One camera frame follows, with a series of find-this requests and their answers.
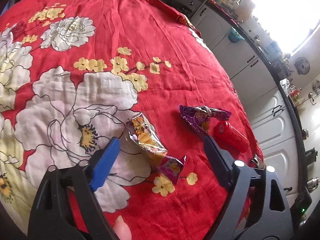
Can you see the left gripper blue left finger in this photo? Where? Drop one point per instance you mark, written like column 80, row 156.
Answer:
column 101, row 163

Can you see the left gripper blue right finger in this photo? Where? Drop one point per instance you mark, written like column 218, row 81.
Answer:
column 221, row 162

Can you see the red cylindrical can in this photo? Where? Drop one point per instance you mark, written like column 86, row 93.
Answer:
column 228, row 135

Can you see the yellow purple snack wrapper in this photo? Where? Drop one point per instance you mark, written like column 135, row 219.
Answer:
column 141, row 133

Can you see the dark brown candy wrapper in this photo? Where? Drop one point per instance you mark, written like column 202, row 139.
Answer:
column 258, row 163

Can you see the white kitchen base cabinets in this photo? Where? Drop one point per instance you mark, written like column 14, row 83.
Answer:
column 268, row 109

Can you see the left hand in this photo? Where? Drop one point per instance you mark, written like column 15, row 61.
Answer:
column 121, row 229

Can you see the purple crumpled snack wrapper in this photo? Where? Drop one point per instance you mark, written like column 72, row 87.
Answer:
column 199, row 117

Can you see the red floral tablecloth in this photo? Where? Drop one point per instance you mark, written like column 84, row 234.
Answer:
column 74, row 71

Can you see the teal hanging basket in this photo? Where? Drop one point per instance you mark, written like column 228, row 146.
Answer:
column 234, row 36

